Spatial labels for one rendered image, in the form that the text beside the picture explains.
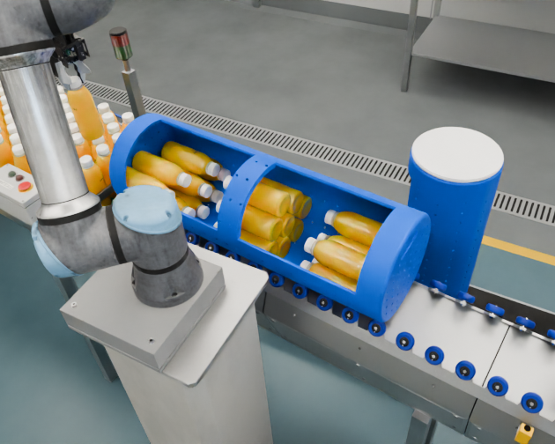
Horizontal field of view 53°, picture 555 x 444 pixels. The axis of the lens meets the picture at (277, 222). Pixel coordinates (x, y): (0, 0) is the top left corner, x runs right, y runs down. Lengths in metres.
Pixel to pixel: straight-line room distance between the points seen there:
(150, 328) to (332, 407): 1.36
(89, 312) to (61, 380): 1.48
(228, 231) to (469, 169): 0.77
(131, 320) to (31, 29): 0.57
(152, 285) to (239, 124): 2.75
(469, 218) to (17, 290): 2.21
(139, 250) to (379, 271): 0.52
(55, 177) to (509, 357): 1.09
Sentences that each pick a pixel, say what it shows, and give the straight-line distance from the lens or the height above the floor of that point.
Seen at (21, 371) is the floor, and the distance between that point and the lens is 2.79.
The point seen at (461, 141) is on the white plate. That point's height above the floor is 1.04.
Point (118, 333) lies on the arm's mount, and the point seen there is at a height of 1.22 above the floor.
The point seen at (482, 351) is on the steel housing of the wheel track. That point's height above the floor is 0.93.
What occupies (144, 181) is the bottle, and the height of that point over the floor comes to 1.13.
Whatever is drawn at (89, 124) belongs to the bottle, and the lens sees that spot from 1.74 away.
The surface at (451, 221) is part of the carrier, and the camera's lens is 1.85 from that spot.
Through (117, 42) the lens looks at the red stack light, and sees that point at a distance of 2.18.
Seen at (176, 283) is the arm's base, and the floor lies 1.27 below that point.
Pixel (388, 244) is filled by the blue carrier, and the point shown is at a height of 1.22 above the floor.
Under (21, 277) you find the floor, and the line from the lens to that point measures 3.17.
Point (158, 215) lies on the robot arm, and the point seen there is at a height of 1.44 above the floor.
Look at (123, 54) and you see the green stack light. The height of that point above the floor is 1.18.
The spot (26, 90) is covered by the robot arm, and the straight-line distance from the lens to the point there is 1.04.
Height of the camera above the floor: 2.13
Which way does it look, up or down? 44 degrees down
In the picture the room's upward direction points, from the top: 4 degrees counter-clockwise
